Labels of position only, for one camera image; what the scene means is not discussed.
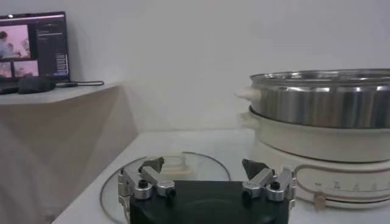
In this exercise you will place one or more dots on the perforated steel steamer basket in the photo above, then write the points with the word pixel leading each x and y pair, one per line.
pixel 320 103

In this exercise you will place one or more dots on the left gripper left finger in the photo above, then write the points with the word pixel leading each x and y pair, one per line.
pixel 146 182

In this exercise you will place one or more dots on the black computer mouse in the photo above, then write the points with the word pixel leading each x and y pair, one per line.
pixel 36 85

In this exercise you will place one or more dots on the black laptop with dark screen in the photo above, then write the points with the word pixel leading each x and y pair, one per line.
pixel 45 45

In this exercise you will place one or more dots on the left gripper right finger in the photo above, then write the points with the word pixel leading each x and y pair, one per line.
pixel 262 179

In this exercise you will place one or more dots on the cream electric cooking pot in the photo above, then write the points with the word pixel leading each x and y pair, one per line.
pixel 320 143

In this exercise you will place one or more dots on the round glass pot lid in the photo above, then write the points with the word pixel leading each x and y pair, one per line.
pixel 201 165

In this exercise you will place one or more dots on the white side desk with mouse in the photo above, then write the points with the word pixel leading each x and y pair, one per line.
pixel 61 137

